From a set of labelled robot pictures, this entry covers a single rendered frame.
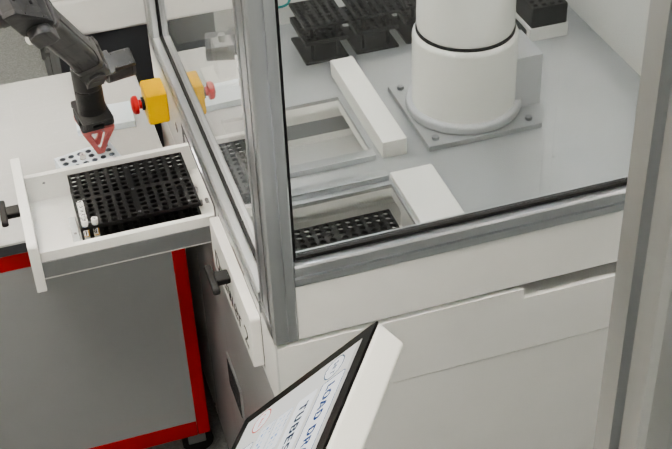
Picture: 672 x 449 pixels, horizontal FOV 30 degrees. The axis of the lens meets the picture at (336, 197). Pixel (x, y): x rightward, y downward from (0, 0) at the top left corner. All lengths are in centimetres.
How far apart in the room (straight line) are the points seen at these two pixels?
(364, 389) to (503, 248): 53
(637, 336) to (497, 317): 149
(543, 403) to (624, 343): 167
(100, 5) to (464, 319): 140
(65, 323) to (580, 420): 108
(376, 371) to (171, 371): 133
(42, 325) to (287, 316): 89
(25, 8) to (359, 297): 71
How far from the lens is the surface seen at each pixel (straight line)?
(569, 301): 213
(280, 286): 188
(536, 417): 230
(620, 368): 62
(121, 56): 257
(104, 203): 236
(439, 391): 215
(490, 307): 206
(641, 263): 58
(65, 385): 282
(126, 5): 310
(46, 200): 251
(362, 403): 152
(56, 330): 271
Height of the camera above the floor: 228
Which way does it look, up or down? 37 degrees down
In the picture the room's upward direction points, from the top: 3 degrees counter-clockwise
